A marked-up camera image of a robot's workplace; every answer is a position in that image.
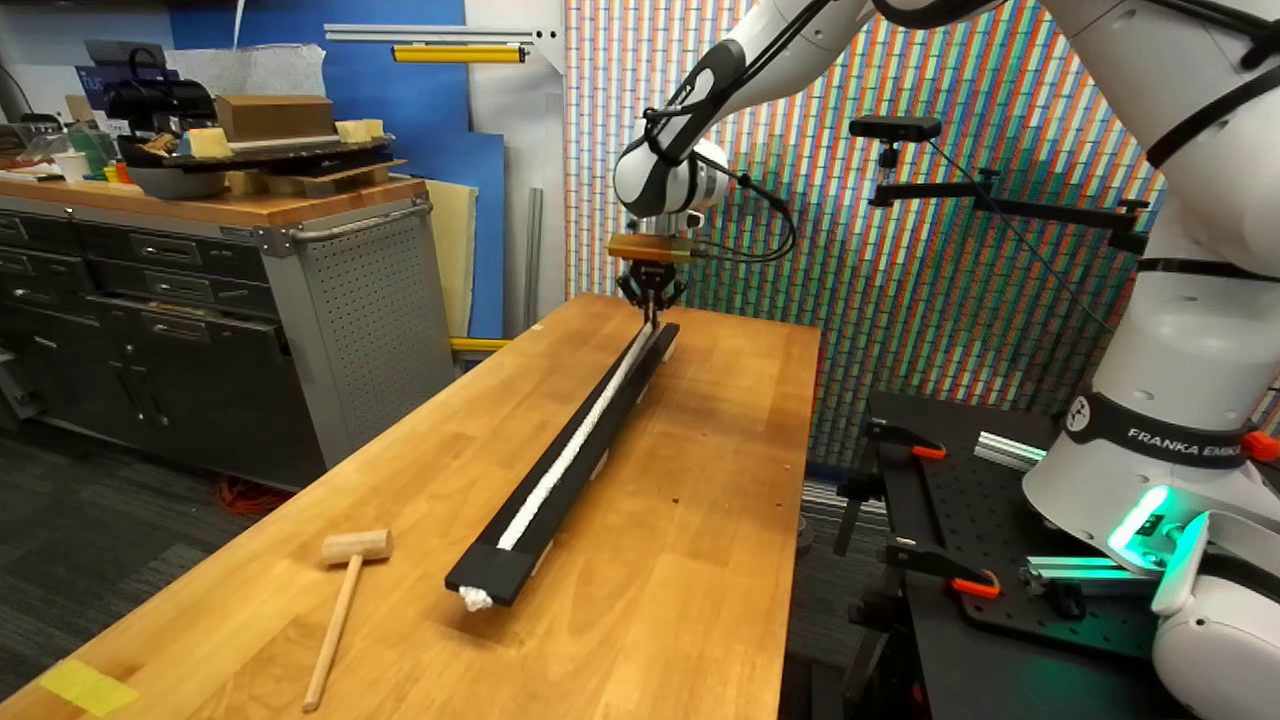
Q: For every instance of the black desktop device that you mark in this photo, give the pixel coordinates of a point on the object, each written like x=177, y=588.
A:
x=147, y=84

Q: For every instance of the multicolour patterned backdrop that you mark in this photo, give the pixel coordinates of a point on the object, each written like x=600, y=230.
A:
x=853, y=305

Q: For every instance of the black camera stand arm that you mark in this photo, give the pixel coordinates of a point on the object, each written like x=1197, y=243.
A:
x=1012, y=200

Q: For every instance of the yellow wrist camera mount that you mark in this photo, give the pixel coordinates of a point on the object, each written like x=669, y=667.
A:
x=650, y=248

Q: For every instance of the blue board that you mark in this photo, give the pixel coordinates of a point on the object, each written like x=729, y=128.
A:
x=401, y=101

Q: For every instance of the yellow sponge block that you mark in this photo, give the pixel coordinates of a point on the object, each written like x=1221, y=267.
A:
x=209, y=143
x=363, y=132

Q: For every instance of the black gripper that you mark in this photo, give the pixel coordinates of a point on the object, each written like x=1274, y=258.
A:
x=652, y=279

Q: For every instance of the brown cardboard box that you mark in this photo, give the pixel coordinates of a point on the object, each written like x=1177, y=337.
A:
x=274, y=119

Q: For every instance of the beige foam panel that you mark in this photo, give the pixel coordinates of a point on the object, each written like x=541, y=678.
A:
x=455, y=254

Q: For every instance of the yellow sticky note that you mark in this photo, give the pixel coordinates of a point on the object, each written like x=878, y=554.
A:
x=87, y=685

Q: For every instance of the wooden mallet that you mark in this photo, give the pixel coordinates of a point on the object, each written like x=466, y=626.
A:
x=355, y=544

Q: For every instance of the silver metal bar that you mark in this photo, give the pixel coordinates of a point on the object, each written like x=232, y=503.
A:
x=443, y=34

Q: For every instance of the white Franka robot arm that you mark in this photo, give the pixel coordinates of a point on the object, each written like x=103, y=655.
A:
x=1200, y=267

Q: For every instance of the yellow spirit level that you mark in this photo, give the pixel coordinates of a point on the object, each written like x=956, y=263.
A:
x=457, y=55

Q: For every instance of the short aluminium extrusion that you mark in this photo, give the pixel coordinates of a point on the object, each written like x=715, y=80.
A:
x=1008, y=450

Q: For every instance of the black grooved bar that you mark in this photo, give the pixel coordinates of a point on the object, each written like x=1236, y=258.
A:
x=639, y=393

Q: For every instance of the long aluminium extrusion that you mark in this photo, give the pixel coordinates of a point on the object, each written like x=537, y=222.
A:
x=1072, y=570

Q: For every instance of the grey tool cabinet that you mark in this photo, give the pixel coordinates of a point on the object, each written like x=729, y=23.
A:
x=333, y=321

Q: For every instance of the black breadboard table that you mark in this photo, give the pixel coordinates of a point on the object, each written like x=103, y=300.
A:
x=986, y=507

